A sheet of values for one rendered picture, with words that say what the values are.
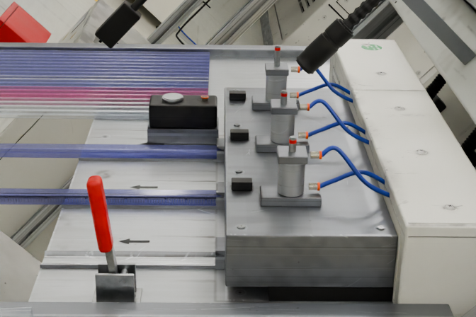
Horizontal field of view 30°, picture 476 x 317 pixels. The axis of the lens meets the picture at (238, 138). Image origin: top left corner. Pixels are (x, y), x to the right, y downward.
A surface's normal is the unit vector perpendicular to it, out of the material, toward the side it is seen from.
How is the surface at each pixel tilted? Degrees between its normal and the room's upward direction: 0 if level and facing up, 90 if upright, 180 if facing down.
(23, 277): 0
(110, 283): 90
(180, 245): 43
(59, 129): 90
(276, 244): 90
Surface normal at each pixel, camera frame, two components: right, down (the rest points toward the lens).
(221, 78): 0.02, -0.92
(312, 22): 0.02, 0.39
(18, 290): 0.70, -0.66
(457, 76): -0.71, -0.64
